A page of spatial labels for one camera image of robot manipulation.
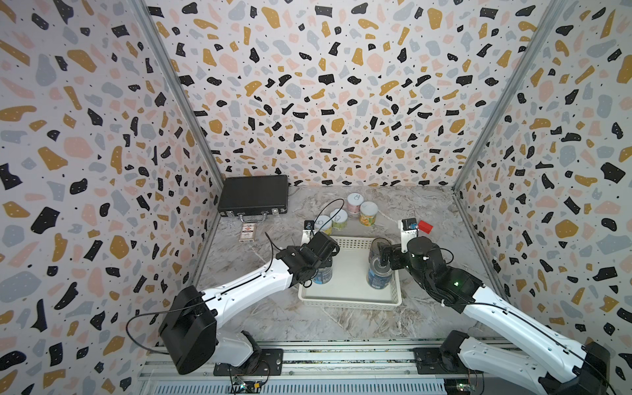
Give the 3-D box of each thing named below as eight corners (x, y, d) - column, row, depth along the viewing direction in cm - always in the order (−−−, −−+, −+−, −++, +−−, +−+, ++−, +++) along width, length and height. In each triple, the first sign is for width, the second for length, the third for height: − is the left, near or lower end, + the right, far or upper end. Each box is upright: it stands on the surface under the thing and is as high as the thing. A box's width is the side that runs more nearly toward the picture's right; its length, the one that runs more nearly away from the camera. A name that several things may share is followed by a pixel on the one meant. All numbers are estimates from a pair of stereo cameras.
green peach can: (359, 227, 110) (361, 216, 104) (358, 212, 115) (360, 201, 109) (376, 227, 110) (379, 216, 104) (374, 212, 115) (376, 201, 109)
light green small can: (333, 231, 107) (333, 224, 103) (329, 217, 112) (329, 209, 108) (348, 229, 108) (349, 222, 104) (344, 215, 113) (345, 207, 109)
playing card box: (238, 242, 104) (237, 239, 102) (243, 225, 109) (242, 222, 108) (254, 242, 104) (253, 239, 102) (258, 225, 109) (257, 222, 108)
